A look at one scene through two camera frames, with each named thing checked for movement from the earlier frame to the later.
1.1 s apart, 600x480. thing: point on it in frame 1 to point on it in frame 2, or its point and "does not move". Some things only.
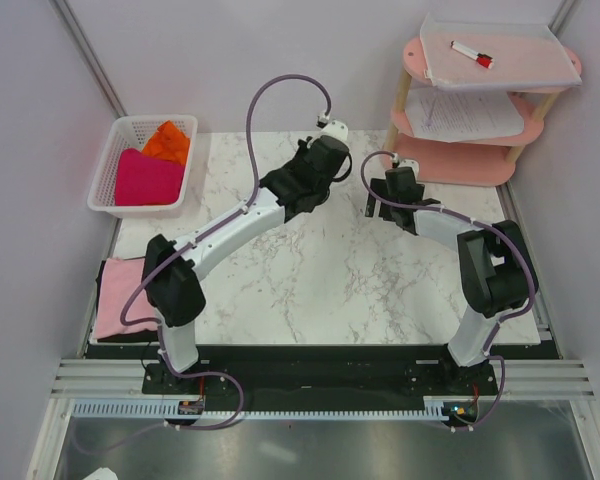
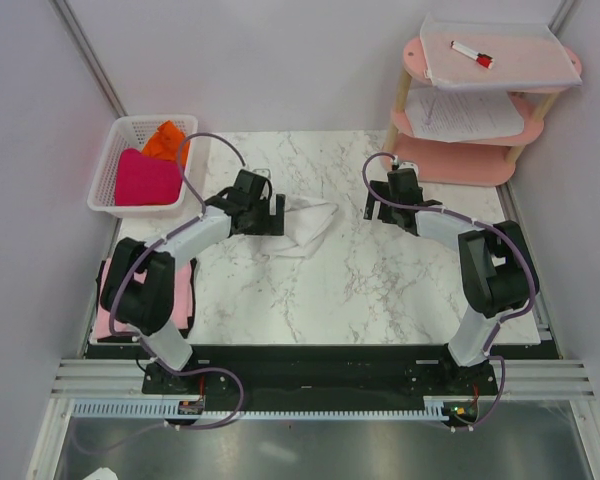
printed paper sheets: x=463 y=115 does not move
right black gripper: x=379 y=185 does not move
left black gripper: x=304 y=148 to x=271 y=224
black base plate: x=319 y=372 does not move
